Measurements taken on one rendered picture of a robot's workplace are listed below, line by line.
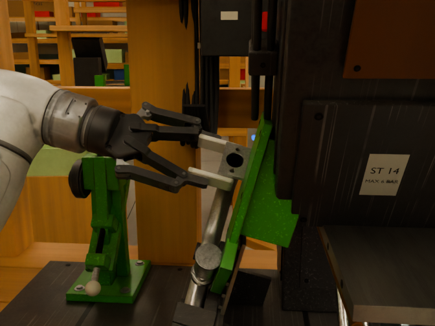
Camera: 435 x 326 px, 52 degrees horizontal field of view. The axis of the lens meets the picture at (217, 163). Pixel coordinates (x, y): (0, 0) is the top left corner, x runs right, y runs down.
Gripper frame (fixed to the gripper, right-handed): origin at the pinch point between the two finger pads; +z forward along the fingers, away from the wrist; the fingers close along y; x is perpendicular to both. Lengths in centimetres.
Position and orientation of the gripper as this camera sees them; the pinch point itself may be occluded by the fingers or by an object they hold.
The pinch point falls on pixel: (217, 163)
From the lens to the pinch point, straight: 68.8
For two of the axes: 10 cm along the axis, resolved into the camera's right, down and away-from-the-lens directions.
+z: 9.6, 2.7, -0.2
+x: -1.2, 4.8, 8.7
